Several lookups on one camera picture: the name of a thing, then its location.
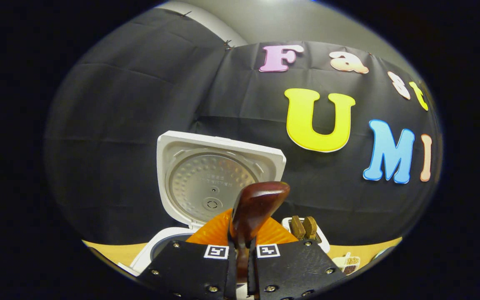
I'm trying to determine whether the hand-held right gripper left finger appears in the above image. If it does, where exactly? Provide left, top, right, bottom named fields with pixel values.
left=138, top=208, right=238, bottom=300

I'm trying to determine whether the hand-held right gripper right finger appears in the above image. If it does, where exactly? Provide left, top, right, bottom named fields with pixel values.
left=248, top=217, right=347, bottom=300

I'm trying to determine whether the dark wooden spoon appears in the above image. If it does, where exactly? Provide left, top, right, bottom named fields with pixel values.
left=228, top=181, right=290, bottom=284

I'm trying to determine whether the white rice cooker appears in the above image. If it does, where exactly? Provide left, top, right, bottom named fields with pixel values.
left=130, top=131, right=287, bottom=278

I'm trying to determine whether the white toaster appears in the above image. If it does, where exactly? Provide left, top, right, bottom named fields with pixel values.
left=282, top=217, right=331, bottom=254

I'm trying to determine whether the brown toast slice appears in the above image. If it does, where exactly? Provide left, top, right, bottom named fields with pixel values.
left=289, top=215, right=306, bottom=240
left=302, top=216, right=318, bottom=239

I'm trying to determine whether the white divided dish of beans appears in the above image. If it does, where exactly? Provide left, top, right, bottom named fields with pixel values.
left=332, top=252, right=360, bottom=275

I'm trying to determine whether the black backdrop cloth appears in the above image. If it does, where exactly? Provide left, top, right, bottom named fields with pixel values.
left=44, top=8, right=443, bottom=246

